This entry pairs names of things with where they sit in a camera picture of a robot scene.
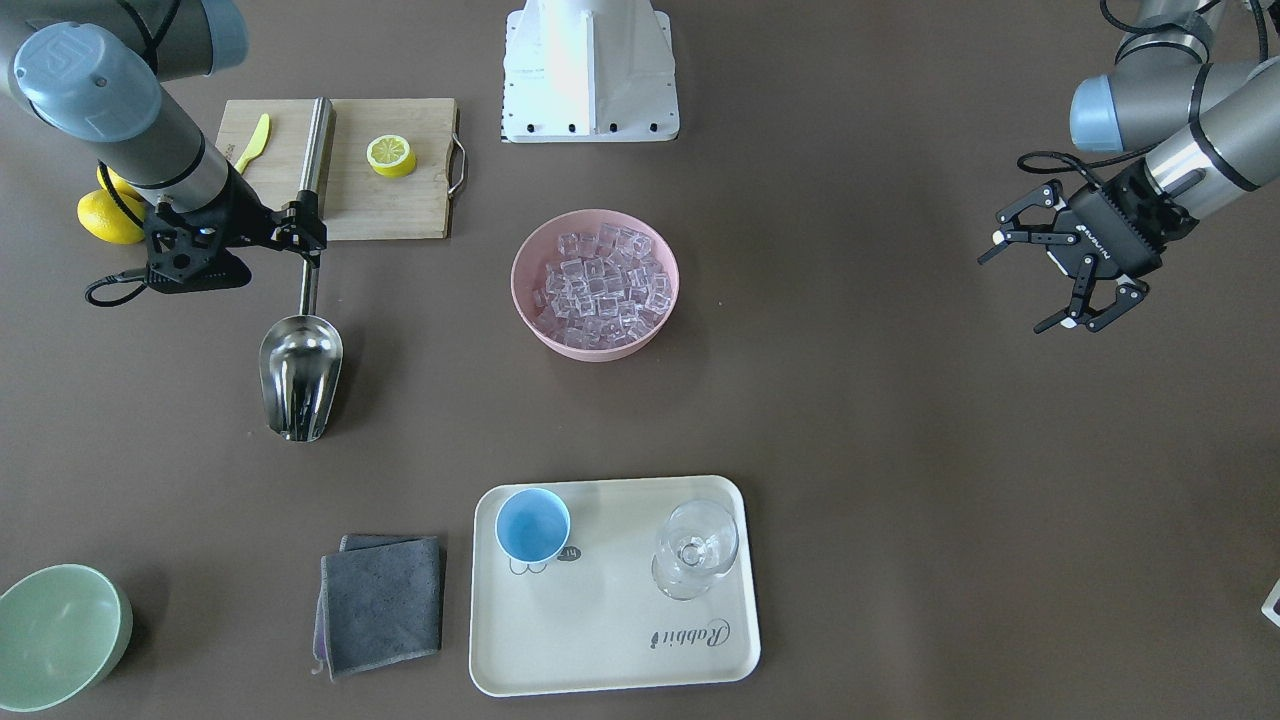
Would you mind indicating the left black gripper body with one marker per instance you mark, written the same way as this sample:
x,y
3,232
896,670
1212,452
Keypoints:
x,y
1104,233

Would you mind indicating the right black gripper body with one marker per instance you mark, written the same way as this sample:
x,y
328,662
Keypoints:
x,y
251,214

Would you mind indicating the bamboo cutting board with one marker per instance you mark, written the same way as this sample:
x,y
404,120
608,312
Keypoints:
x,y
358,204

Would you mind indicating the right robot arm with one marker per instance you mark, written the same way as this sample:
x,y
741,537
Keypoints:
x,y
96,71

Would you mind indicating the grey folded cloth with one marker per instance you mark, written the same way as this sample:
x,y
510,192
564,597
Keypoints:
x,y
380,603

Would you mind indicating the light blue cup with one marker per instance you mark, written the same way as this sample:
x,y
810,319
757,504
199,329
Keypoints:
x,y
533,525

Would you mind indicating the steel muddler black tip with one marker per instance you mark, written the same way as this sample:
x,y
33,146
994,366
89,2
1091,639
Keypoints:
x,y
317,145

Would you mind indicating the light green bowl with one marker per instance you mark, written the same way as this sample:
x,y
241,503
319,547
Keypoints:
x,y
63,629

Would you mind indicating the pile of clear ice cubes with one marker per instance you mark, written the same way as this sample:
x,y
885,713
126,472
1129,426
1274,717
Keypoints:
x,y
600,285

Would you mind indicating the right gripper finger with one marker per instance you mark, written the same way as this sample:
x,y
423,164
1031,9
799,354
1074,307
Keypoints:
x,y
302,212
311,241

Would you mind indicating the white object at edge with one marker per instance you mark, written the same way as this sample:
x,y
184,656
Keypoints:
x,y
1271,607

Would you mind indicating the clear wine glass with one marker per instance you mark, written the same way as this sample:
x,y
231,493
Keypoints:
x,y
696,547

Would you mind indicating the lower whole lemon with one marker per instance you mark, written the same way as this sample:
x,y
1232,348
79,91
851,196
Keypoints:
x,y
101,215

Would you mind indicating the halved lemon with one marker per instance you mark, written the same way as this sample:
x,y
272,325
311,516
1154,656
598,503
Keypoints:
x,y
391,156

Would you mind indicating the yellow plastic knife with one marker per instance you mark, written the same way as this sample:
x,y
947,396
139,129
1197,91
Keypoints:
x,y
256,145

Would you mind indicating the cream serving tray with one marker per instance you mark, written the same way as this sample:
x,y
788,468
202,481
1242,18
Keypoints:
x,y
594,619

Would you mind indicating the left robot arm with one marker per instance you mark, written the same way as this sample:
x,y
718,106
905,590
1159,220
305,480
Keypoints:
x,y
1164,140

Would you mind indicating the stainless steel ice scoop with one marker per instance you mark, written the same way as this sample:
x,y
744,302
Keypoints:
x,y
299,361

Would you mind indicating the upper whole lemon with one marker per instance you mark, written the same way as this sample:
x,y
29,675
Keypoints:
x,y
109,180

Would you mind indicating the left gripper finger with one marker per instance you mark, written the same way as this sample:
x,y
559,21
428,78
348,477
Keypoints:
x,y
1080,313
1043,218

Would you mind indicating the pink bowl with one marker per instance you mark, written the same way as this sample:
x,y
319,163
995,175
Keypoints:
x,y
595,345

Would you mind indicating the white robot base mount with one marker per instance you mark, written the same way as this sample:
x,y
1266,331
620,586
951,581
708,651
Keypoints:
x,y
589,72

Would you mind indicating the whole lemon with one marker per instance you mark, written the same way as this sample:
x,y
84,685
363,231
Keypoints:
x,y
109,180
101,215

